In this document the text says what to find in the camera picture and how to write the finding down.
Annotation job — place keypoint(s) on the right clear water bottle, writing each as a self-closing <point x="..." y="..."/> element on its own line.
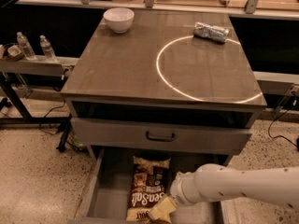
<point x="47" y="49"/>

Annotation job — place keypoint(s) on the brown sea salt chip bag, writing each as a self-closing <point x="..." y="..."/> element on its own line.
<point x="149" y="184"/>

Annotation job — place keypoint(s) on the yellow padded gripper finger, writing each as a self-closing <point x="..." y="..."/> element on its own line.
<point x="162" y="210"/>

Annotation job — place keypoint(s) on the clear water bottle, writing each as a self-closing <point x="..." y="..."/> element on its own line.
<point x="47" y="49"/>
<point x="25" y="46"/>

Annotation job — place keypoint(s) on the open middle drawer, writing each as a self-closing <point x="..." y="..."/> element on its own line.
<point x="109" y="190"/>

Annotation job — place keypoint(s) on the white ceramic bowl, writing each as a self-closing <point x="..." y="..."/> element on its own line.
<point x="119" y="19"/>

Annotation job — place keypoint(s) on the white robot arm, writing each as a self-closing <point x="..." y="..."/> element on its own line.
<point x="215" y="183"/>

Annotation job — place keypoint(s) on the closed top drawer with handle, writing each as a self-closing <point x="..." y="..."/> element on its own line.
<point x="158" y="136"/>

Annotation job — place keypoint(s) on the small bowl on side shelf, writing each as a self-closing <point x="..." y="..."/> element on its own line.
<point x="12" y="52"/>

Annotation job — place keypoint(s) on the grey metal drawer cabinet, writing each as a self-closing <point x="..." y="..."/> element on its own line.
<point x="159" y="72"/>

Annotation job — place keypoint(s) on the grey side shelf bench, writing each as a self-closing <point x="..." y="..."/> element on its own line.
<point x="39" y="67"/>

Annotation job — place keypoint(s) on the left clear water bottle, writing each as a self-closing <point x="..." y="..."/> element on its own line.
<point x="25" y="46"/>

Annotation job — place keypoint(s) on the silver foil snack bag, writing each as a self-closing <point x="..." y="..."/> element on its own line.
<point x="212" y="32"/>

